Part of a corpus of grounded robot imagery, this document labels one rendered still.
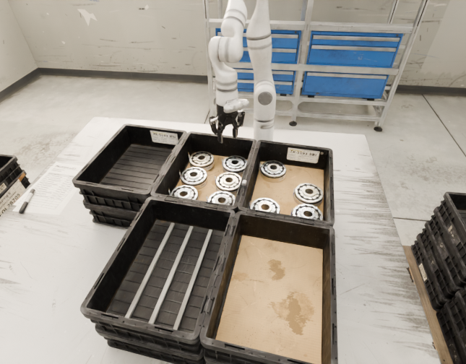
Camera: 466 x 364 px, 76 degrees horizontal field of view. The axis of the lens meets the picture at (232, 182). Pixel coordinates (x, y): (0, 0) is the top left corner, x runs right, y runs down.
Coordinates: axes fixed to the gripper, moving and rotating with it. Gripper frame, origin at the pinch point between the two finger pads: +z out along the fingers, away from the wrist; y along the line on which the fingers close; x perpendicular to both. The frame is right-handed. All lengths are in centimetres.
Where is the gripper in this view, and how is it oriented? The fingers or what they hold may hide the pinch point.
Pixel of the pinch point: (227, 136)
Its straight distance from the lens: 113.0
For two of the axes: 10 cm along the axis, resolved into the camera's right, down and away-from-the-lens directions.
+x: 5.2, 5.7, -6.3
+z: 0.1, 7.4, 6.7
